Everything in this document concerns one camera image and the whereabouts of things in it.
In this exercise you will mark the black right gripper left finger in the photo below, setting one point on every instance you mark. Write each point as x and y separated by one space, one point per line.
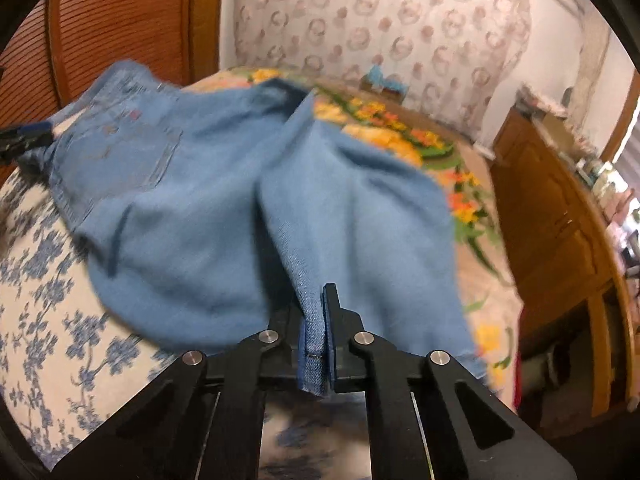
287 322

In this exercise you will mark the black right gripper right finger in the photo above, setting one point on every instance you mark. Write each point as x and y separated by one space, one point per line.
347 371

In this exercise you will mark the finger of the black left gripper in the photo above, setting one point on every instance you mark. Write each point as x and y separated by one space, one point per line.
35 129
14 145

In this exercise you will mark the blue denim jeans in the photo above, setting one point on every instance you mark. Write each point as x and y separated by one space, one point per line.
202 213

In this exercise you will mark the brown louvered wardrobe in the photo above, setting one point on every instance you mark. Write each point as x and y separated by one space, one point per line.
53 50

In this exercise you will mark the blue floral white quilt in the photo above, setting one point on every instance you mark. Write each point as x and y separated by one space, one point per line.
67 365

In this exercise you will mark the wooden side cabinet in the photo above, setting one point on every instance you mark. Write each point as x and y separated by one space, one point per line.
560 256

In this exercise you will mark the cardboard box with blue cloth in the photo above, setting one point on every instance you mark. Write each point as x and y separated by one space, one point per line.
389 88

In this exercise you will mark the cardboard box on cabinet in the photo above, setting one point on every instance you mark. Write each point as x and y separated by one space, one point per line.
558 132

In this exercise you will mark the patterned headboard curtain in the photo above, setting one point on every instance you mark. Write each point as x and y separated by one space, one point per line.
452 54

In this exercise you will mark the beige hanging curtain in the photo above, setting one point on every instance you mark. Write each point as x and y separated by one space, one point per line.
596 36

